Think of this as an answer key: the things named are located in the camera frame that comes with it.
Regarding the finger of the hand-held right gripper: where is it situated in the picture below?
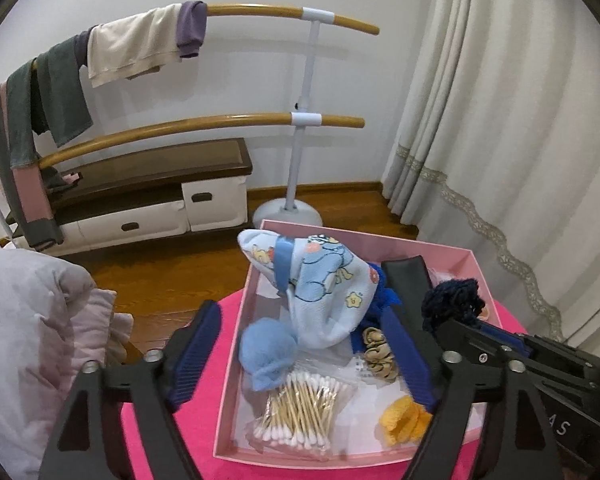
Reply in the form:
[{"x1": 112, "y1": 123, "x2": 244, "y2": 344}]
[
  {"x1": 436, "y1": 319, "x2": 520, "y2": 366},
  {"x1": 481, "y1": 321, "x2": 599, "y2": 369}
]

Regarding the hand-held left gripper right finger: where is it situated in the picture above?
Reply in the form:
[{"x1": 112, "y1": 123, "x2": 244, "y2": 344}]
[{"x1": 381, "y1": 305, "x2": 563, "y2": 480}]

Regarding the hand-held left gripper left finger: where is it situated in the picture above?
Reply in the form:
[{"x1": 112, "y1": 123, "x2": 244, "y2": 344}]
[{"x1": 40, "y1": 300, "x2": 223, "y2": 480}]

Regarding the navy knitted scrunchie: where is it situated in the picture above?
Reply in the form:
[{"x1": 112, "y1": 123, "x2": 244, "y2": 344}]
[{"x1": 421, "y1": 276, "x2": 487, "y2": 336}]

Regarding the pink box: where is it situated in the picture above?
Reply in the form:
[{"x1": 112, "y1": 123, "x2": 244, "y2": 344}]
[{"x1": 212, "y1": 217, "x2": 481, "y2": 463}]

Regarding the black leather pouch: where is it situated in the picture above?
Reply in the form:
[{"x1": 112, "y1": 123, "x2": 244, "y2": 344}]
[{"x1": 381, "y1": 255, "x2": 443, "y2": 331}]

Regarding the blue cartoon printed cloth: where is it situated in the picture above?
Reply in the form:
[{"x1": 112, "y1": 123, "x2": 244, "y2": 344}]
[{"x1": 237, "y1": 229, "x2": 383, "y2": 351}]

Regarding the leopard print scrunchie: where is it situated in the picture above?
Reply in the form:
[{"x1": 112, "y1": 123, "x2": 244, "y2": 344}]
[{"x1": 360, "y1": 325, "x2": 398, "y2": 386}]

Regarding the yellow knitted scrunchie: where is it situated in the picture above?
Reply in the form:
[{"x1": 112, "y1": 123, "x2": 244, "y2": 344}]
[{"x1": 377, "y1": 394, "x2": 433, "y2": 448}]

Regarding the royal blue knitted cloth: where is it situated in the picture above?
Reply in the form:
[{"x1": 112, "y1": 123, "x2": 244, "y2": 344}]
[{"x1": 347, "y1": 260, "x2": 406, "y2": 356}]

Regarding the light blue mesh cloth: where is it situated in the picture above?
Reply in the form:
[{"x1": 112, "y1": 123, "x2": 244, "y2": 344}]
[{"x1": 237, "y1": 317, "x2": 299, "y2": 393}]

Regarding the bag of cotton swabs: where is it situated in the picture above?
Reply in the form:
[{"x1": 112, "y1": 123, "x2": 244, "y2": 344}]
[{"x1": 250, "y1": 370, "x2": 359, "y2": 462}]

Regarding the pale quilted blanket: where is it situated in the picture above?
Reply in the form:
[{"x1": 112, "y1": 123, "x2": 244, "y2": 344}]
[{"x1": 0, "y1": 247, "x2": 134, "y2": 480}]

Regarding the wooden bench with white drawers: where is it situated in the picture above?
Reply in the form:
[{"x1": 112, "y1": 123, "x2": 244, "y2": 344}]
[{"x1": 5, "y1": 137, "x2": 254, "y2": 257}]

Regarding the cream lace trimmed curtain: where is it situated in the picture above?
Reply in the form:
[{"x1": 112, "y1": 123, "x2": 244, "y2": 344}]
[{"x1": 380, "y1": 0, "x2": 600, "y2": 357}]

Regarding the dark cloth with pink edge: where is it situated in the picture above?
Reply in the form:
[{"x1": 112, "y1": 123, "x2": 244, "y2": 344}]
[{"x1": 40, "y1": 166, "x2": 84, "y2": 194}]

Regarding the white wooden ballet barre stand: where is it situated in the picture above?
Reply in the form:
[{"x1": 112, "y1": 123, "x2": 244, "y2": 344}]
[{"x1": 0, "y1": 2, "x2": 381, "y2": 232}]

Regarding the grey and pink garment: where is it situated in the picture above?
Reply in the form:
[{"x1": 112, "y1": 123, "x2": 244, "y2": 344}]
[{"x1": 0, "y1": 62, "x2": 67, "y2": 252}]

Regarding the dark grey towel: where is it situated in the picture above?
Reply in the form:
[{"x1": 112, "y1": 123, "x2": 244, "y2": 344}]
[{"x1": 30, "y1": 35, "x2": 94, "y2": 147}]

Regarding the cream cloth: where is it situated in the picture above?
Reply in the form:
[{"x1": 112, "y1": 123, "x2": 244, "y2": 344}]
[{"x1": 87, "y1": 4, "x2": 184, "y2": 89}]

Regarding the purple cloth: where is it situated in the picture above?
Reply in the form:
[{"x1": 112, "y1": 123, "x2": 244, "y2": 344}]
[{"x1": 176, "y1": 1, "x2": 209, "y2": 59}]

